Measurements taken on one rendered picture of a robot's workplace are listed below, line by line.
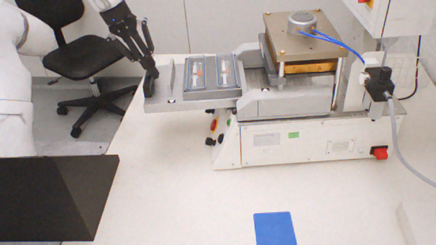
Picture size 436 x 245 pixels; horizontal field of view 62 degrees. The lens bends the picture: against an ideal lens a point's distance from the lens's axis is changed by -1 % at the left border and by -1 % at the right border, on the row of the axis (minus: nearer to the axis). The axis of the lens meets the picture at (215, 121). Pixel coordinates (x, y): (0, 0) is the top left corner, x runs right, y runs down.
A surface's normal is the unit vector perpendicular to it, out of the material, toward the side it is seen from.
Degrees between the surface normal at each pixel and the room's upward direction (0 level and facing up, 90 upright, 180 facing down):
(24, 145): 62
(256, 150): 90
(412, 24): 90
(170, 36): 90
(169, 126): 0
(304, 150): 90
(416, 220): 0
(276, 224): 0
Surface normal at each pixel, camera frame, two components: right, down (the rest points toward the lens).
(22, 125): 0.88, -0.14
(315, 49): -0.07, -0.78
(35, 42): 0.84, 0.43
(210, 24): -0.11, 0.63
